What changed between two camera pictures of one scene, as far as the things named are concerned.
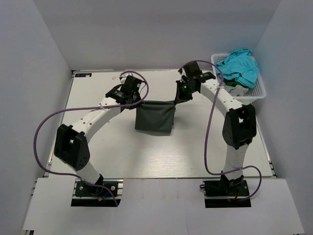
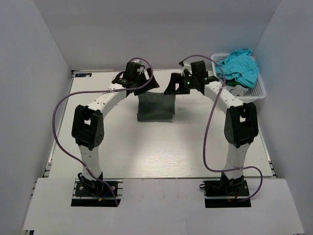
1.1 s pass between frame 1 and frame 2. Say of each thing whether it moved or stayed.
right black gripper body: moved
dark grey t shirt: moved
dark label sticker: stayed
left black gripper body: moved
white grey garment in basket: stayed
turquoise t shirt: stayed
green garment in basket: stayed
